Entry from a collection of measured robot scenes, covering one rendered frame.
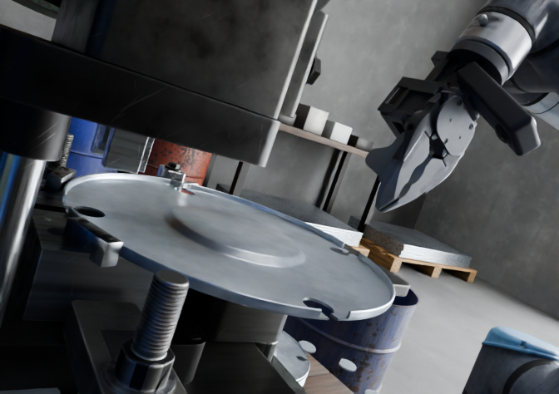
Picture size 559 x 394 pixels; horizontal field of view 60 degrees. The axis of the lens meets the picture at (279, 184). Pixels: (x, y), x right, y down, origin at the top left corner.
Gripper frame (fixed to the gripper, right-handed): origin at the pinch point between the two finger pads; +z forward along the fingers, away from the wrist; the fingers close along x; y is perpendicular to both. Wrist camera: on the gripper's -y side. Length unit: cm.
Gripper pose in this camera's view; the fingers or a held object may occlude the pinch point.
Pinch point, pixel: (390, 203)
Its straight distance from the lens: 52.7
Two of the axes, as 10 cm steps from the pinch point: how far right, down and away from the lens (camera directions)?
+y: -5.4, -3.0, 7.8
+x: -5.6, -5.6, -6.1
